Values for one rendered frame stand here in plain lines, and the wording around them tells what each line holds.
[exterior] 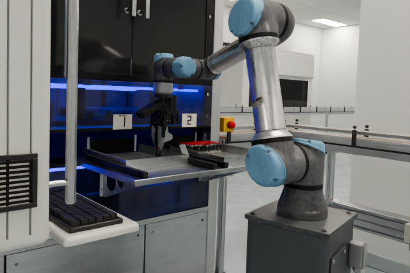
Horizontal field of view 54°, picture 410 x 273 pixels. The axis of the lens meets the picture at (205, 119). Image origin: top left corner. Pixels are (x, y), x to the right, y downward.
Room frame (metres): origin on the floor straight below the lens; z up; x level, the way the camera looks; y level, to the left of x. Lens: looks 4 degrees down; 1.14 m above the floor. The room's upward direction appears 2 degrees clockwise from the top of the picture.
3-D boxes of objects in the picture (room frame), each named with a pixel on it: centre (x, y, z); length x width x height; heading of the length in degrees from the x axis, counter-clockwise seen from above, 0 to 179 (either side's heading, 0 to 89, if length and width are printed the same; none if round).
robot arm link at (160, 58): (1.53, 0.16, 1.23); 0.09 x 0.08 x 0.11; 41
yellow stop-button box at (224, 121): (2.00, -0.10, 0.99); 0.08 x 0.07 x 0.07; 41
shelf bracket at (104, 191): (1.41, 0.28, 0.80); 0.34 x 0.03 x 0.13; 41
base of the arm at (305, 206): (1.19, -0.30, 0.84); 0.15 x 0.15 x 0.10
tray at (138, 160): (1.52, 0.27, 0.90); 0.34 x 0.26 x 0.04; 41
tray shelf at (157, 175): (1.58, 0.09, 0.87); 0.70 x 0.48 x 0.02; 131
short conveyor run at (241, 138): (2.29, -0.22, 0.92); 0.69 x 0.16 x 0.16; 131
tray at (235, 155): (1.66, -0.06, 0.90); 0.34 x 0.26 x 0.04; 41
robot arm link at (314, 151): (1.19, -0.30, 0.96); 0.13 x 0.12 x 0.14; 131
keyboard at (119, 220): (1.11, 0.38, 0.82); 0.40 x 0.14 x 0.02; 41
